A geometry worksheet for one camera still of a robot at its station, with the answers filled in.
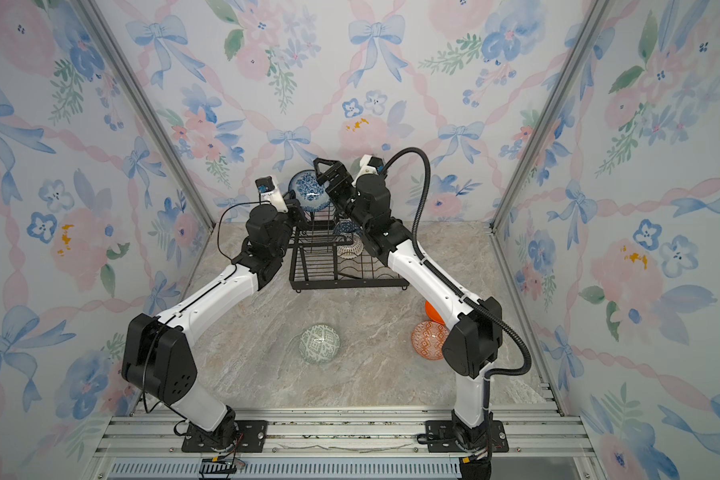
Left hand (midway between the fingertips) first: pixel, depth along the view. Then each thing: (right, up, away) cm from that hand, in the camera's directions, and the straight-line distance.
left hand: (294, 188), depth 77 cm
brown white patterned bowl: (+14, -16, +32) cm, 38 cm away
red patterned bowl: (+38, -42, +12) cm, 58 cm away
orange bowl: (+39, -36, +15) cm, 55 cm away
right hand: (+7, +3, -8) cm, 11 cm away
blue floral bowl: (+3, 0, +4) cm, 5 cm away
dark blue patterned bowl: (+12, -7, +36) cm, 39 cm away
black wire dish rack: (+5, -17, +29) cm, 34 cm away
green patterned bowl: (+5, -44, +10) cm, 45 cm away
